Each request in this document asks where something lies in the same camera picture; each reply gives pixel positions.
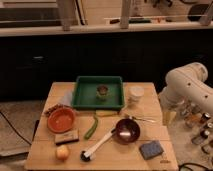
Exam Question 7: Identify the white dish brush black head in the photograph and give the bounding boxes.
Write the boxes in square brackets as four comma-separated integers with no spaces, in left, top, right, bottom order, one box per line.
[80,129,115,162]

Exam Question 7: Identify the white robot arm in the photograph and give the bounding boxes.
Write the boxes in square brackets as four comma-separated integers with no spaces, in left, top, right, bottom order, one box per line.
[158,62,213,126]

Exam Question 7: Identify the dark purple metal bowl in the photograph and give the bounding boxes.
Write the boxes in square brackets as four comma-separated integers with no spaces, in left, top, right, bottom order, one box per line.
[113,119,140,144]

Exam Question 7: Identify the red bowl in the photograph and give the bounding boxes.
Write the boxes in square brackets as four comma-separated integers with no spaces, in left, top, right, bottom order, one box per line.
[47,107,75,133]

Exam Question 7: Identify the spice bottles on floor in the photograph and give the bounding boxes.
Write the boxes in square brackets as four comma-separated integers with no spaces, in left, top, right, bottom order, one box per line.
[180,101,211,145]

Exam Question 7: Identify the blue sponge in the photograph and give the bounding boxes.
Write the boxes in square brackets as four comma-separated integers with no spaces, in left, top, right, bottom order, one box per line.
[139,141,164,160]

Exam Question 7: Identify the white plastic cup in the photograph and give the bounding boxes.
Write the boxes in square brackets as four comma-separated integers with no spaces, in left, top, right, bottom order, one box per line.
[129,86,144,103]

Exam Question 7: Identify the small jar in tray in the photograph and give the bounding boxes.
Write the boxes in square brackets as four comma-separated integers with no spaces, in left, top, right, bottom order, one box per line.
[96,85,108,100]

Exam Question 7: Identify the green cucumber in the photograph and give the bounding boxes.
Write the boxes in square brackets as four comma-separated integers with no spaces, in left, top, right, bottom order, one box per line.
[84,115,98,140]

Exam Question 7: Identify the green plastic tray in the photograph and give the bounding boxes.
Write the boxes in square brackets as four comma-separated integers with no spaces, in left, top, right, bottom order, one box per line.
[71,76,125,110]

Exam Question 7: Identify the brown wooden block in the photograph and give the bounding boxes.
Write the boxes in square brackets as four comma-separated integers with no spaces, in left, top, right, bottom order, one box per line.
[55,130,79,145]

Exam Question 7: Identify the yellow onion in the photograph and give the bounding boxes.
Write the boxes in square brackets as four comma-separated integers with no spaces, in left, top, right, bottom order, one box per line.
[56,145,70,160]

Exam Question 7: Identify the brown chain of nuts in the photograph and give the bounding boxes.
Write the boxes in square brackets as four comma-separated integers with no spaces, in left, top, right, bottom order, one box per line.
[44,103,71,117]

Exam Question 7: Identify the black cable on floor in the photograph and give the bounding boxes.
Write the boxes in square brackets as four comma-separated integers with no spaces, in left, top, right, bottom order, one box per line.
[0,111,33,146]

